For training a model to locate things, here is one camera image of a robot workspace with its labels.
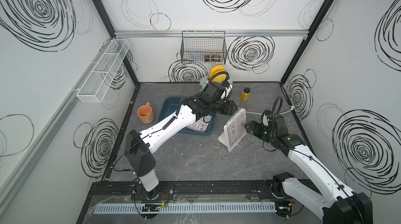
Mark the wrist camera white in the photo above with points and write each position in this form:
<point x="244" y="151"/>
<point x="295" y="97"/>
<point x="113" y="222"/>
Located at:
<point x="228" y="90"/>
<point x="265" y="120"/>

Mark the small items in basket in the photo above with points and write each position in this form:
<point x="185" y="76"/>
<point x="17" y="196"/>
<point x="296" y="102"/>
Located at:
<point x="209" y="58"/>

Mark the white slotted cable duct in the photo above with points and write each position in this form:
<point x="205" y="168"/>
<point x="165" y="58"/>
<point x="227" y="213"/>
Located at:
<point x="186" y="208"/>

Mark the mint green toaster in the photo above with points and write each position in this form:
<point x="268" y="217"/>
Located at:
<point x="204" y="80"/>

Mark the new menu sheet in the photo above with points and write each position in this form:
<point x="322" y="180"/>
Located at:
<point x="201" y="125"/>

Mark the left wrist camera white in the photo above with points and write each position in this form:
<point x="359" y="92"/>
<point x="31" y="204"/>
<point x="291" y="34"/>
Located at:
<point x="228" y="90"/>

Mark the white wire wall shelf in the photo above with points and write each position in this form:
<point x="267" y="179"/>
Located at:
<point x="100" y="79"/>

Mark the orange plastic mug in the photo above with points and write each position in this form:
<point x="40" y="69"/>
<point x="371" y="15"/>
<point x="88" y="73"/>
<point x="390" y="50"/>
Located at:
<point x="146" y="113"/>

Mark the front yellow toast slice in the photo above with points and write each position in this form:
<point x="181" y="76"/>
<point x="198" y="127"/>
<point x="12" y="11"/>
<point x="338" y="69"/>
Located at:
<point x="216" y="69"/>

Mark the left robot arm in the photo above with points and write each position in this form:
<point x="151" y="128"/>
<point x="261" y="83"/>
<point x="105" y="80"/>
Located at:
<point x="140" y="146"/>

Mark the black wire wall basket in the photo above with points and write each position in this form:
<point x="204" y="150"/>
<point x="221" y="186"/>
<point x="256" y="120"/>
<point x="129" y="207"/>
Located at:
<point x="196" y="44"/>

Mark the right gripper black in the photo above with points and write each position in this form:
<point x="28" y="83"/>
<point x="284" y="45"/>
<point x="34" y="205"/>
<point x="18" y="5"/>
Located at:
<point x="255" y="132"/>

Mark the old menu sheet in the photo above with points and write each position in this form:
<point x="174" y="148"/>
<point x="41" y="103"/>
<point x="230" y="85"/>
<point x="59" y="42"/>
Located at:
<point x="235" y="127"/>

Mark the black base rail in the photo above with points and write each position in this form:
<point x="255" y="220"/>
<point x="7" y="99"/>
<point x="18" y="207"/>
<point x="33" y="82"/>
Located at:
<point x="262" y="188"/>

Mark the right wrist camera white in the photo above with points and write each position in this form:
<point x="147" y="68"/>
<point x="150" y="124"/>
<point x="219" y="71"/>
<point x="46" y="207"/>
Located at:
<point x="265" y="120"/>

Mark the yellow juice bottle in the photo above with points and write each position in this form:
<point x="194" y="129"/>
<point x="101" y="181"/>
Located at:
<point x="245" y="94"/>

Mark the white acrylic menu holder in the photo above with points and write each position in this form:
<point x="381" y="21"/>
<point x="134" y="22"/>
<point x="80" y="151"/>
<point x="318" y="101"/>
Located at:
<point x="233" y="130"/>

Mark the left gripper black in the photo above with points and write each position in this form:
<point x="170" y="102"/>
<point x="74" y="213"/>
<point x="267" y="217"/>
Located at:
<point x="231" y="112"/>

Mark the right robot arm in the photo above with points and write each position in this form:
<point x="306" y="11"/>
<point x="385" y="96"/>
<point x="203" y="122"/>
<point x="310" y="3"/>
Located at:
<point x="333" y="202"/>

